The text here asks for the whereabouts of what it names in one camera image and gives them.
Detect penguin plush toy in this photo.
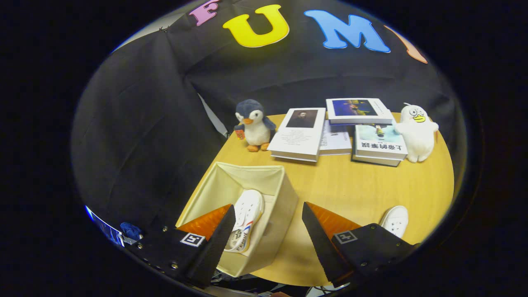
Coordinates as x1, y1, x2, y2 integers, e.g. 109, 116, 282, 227
233, 99, 277, 153

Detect blue photo cover book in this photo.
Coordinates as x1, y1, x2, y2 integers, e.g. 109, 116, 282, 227
326, 98, 394, 125

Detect black backdrop cloth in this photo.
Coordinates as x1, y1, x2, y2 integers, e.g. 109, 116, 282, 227
70, 0, 458, 248

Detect white duck plush toy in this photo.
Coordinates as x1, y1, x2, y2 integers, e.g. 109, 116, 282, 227
394, 103, 440, 163

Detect blue and white object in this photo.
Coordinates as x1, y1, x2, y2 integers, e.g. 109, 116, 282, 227
85, 205, 144, 247

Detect thin white booklet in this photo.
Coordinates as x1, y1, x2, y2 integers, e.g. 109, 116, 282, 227
318, 120, 354, 156

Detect beige fabric storage box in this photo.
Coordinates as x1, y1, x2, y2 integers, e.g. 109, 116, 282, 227
175, 161, 299, 278

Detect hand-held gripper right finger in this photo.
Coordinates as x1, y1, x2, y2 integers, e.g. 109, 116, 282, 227
301, 202, 417, 288

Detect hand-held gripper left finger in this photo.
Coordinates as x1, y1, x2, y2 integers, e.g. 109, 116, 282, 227
132, 204, 236, 289

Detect white canvas shoe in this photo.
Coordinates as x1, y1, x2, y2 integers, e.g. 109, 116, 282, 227
225, 189, 265, 253
379, 205, 409, 239

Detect thick teal cover book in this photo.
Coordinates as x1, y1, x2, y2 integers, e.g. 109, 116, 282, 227
351, 124, 409, 167

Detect portrait cover book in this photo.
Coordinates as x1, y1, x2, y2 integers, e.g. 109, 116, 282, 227
267, 108, 326, 163

